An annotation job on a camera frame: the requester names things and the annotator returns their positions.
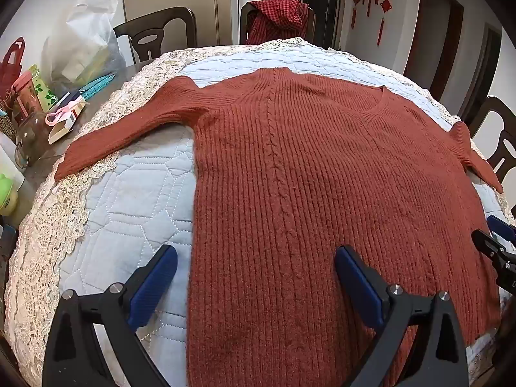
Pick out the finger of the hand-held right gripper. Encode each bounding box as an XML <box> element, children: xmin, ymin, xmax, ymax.
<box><xmin>471</xmin><ymin>230</ymin><xmax>516</xmax><ymax>287</ymax></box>
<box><xmin>487</xmin><ymin>214</ymin><xmax>516</xmax><ymax>246</ymax></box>

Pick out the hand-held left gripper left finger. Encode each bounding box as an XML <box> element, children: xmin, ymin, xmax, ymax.
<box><xmin>42</xmin><ymin>244</ymin><xmax>179</xmax><ymax>387</ymax></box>

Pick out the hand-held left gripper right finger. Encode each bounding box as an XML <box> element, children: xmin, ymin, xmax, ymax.
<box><xmin>334</xmin><ymin>245</ymin><xmax>470</xmax><ymax>387</ymax></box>

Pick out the rust red knit sweater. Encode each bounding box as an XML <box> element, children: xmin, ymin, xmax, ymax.
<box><xmin>54</xmin><ymin>68</ymin><xmax>504</xmax><ymax>387</ymax></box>

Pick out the dark wooden chair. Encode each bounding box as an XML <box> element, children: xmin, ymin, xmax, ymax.
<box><xmin>468</xmin><ymin>96</ymin><xmax>516</xmax><ymax>186</ymax></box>
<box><xmin>113</xmin><ymin>7</ymin><xmax>198</xmax><ymax>67</ymax></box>
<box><xmin>239</xmin><ymin>0</ymin><xmax>317</xmax><ymax>45</ymax></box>

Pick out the brown wooden door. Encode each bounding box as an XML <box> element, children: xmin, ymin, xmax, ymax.
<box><xmin>403</xmin><ymin>0</ymin><xmax>465</xmax><ymax>91</ymax></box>
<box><xmin>457</xmin><ymin>24</ymin><xmax>502</xmax><ymax>124</ymax></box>

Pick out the green lidded cup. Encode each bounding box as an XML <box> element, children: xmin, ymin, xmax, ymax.
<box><xmin>0</xmin><ymin>173</ymin><xmax>20</xmax><ymax>216</ymax></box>

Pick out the small box with pink ribbon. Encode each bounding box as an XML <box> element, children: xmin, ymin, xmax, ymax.
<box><xmin>45</xmin><ymin>96</ymin><xmax>87</xmax><ymax>145</ymax></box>

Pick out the white plastic container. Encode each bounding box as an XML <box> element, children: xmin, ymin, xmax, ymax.
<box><xmin>0</xmin><ymin>133</ymin><xmax>25</xmax><ymax>194</ymax></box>

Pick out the clear glass jar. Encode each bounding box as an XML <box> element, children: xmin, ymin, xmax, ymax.
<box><xmin>15</xmin><ymin>111</ymin><xmax>55</xmax><ymax>168</ymax></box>

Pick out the teal flat packet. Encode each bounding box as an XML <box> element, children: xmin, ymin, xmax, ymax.
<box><xmin>76</xmin><ymin>70</ymin><xmax>117</xmax><ymax>99</ymax></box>

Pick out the green leaf print packet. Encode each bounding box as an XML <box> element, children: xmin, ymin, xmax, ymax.
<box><xmin>28</xmin><ymin>64</ymin><xmax>61</xmax><ymax>111</ymax></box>

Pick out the pink tumbler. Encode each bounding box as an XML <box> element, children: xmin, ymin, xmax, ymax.
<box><xmin>11</xmin><ymin>72</ymin><xmax>43</xmax><ymax>117</ymax></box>

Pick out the white plastic bag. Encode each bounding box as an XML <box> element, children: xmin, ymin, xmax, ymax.
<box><xmin>40</xmin><ymin>0</ymin><xmax>126</xmax><ymax>97</ymax></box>

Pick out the red gift bag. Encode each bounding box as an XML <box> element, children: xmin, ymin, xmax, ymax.
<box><xmin>0</xmin><ymin>37</ymin><xmax>25</xmax><ymax>101</ymax></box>

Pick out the dark glass door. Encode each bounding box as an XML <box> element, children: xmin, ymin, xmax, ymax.
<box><xmin>302</xmin><ymin>0</ymin><xmax>343</xmax><ymax>49</ymax></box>

